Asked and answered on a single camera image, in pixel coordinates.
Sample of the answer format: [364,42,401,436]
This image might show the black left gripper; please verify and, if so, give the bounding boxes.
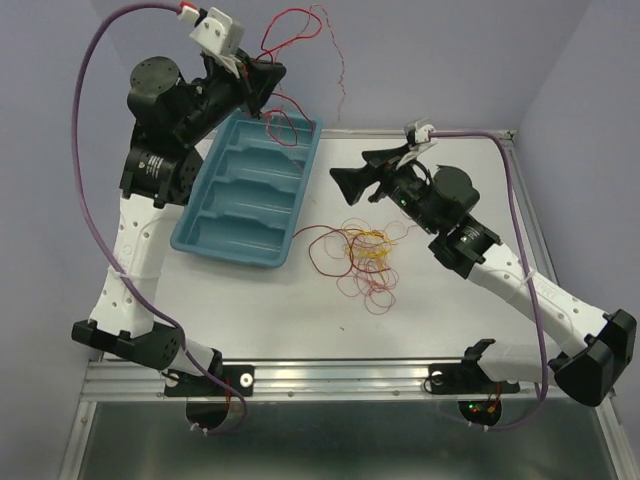
[176,46,286,146]

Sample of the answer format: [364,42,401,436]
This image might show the separated red wire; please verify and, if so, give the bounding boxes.
[257,3,349,149]

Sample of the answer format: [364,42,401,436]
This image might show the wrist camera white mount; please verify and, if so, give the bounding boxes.
[189,7,245,57]
[404,118,435,151]

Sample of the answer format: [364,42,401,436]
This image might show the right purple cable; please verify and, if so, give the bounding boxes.
[432,129,549,432]

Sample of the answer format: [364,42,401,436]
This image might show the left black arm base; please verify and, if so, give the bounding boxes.
[161,364,255,435]

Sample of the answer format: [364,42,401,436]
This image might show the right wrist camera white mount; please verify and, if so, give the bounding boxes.
[404,118,435,151]

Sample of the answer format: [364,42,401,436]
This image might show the aluminium mounting rail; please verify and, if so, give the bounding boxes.
[82,355,571,401]

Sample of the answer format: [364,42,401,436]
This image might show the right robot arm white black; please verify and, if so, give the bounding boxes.
[330,145,637,407]

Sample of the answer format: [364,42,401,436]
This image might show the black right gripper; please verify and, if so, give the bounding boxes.
[329,143,440,235]

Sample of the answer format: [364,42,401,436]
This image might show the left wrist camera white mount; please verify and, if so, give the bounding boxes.
[189,7,245,57]

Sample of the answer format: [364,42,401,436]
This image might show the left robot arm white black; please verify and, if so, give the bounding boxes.
[71,51,286,394]

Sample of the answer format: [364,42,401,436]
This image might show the teal plastic compartment tray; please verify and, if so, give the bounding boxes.
[170,111,323,269]

